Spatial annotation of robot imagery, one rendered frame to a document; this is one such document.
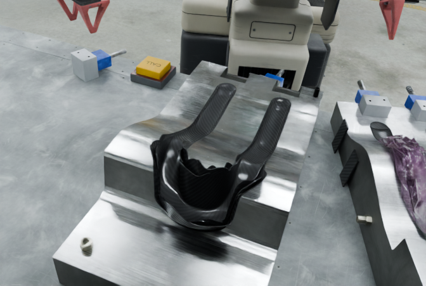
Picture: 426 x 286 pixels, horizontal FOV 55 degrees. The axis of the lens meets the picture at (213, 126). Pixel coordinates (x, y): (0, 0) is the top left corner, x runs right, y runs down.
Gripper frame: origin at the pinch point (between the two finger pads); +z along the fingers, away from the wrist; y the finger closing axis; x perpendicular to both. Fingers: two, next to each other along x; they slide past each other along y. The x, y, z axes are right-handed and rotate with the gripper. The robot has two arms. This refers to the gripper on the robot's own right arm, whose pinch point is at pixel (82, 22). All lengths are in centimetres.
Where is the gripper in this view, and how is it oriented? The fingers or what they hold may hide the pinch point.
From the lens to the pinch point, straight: 94.4
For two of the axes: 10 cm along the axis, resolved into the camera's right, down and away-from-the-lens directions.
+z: -0.9, 7.8, 6.2
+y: 7.2, 4.8, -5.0
